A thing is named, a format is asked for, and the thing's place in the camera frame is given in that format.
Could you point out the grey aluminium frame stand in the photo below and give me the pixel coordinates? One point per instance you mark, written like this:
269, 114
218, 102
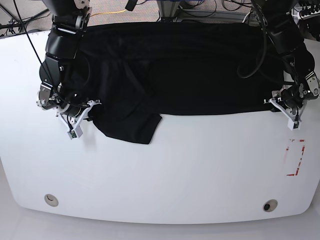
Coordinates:
168, 10

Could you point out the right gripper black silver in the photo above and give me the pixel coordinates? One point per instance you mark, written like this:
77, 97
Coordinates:
51, 98

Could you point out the left table cable grommet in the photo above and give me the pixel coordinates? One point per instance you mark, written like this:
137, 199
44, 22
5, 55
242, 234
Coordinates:
51, 200

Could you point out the table cable grommet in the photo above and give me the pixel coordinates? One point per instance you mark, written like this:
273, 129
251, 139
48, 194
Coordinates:
51, 200
270, 205

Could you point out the red tape rectangle marking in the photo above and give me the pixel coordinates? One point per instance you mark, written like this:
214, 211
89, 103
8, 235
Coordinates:
293, 156

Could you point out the white power strip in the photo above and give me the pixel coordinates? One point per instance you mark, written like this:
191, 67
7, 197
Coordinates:
304, 14

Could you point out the right table cable grommet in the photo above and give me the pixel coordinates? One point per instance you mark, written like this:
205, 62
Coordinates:
270, 205

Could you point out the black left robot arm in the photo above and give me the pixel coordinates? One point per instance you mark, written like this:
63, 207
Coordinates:
278, 25

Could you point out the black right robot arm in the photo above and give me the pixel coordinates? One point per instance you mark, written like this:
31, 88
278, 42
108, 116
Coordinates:
69, 22

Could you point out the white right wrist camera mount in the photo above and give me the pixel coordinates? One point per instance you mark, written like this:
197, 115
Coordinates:
77, 122

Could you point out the black T-shirt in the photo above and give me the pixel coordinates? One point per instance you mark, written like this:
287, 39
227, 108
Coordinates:
142, 70

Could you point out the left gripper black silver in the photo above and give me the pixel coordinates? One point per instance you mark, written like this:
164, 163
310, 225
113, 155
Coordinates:
302, 90

